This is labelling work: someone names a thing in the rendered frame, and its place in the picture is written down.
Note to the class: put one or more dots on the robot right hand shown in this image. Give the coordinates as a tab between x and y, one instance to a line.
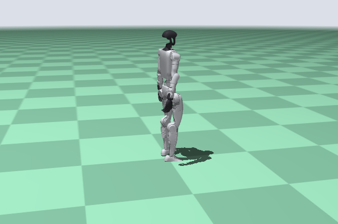
168	105

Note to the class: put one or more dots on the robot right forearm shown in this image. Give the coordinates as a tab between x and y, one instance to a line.
173	84

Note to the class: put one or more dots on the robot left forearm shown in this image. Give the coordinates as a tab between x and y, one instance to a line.
159	79

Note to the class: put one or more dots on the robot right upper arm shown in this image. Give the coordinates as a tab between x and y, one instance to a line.
175	57

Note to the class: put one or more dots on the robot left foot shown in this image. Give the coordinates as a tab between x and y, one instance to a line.
165	152

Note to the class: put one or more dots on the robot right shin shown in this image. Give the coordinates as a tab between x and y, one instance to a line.
172	138

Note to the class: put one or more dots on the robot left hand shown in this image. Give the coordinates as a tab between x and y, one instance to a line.
160	99

